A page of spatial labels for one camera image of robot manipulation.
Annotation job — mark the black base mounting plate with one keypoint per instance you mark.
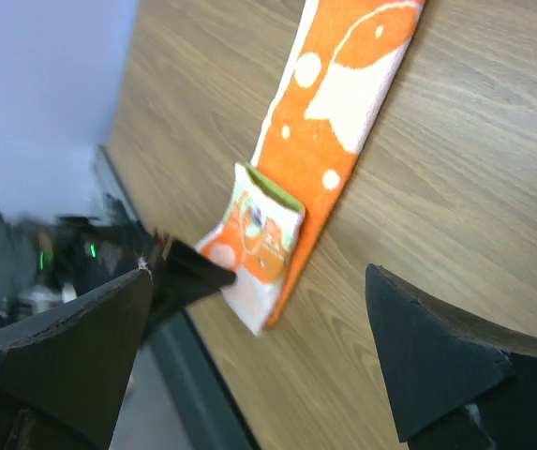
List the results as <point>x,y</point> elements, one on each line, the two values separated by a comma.
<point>210,416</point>

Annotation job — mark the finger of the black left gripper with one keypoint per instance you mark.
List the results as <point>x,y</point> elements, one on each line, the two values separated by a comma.
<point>181,276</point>

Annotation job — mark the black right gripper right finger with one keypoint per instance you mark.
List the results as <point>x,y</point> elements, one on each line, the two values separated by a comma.
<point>454,380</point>

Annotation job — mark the orange white fox towel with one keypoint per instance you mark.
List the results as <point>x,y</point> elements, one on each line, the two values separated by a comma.
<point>342,63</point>

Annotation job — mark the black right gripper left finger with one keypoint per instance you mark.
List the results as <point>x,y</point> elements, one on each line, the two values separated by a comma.
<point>64,372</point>

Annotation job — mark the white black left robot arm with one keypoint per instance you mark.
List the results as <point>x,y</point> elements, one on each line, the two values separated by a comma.
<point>75,252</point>

